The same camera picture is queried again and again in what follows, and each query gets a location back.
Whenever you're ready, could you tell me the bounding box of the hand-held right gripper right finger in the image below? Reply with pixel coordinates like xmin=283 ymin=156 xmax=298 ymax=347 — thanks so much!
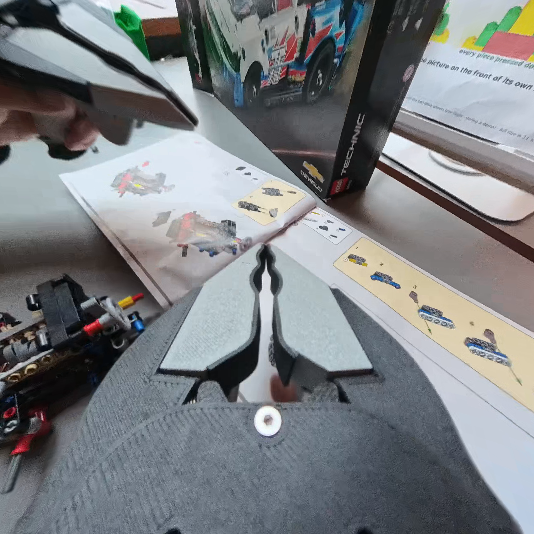
xmin=265 ymin=245 xmax=374 ymax=394

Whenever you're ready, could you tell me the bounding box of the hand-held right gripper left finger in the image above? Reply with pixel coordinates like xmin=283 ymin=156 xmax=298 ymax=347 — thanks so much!
xmin=159 ymin=244 xmax=268 ymax=402

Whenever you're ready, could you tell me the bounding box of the lego instruction booklet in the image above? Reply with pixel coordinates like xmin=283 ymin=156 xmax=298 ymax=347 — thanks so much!
xmin=58 ymin=131 xmax=534 ymax=534

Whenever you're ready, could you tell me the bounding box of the white stand base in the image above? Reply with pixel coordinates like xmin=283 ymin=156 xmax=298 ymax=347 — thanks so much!
xmin=380 ymin=110 xmax=534 ymax=223

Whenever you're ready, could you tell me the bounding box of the black lego car box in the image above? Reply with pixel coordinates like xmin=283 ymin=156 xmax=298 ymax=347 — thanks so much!
xmin=174 ymin=0 xmax=448 ymax=202

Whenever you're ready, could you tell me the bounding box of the lego car chassis assembly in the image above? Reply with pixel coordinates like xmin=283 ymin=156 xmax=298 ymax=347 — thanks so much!
xmin=0 ymin=273 xmax=147 ymax=494

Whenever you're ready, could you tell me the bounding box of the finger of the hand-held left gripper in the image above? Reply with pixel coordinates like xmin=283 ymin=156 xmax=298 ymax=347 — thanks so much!
xmin=0 ymin=23 xmax=199 ymax=146
xmin=25 ymin=0 xmax=197 ymax=122

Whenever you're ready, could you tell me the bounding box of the printed paper instruction sheet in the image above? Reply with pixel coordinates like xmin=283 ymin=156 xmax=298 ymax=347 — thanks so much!
xmin=402 ymin=0 xmax=534 ymax=156

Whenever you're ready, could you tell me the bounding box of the person's left hand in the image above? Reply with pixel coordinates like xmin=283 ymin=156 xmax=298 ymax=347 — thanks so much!
xmin=0 ymin=79 xmax=102 ymax=152

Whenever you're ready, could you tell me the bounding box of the green plastic object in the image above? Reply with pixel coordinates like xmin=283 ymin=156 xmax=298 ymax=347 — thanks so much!
xmin=113 ymin=4 xmax=152 ymax=60

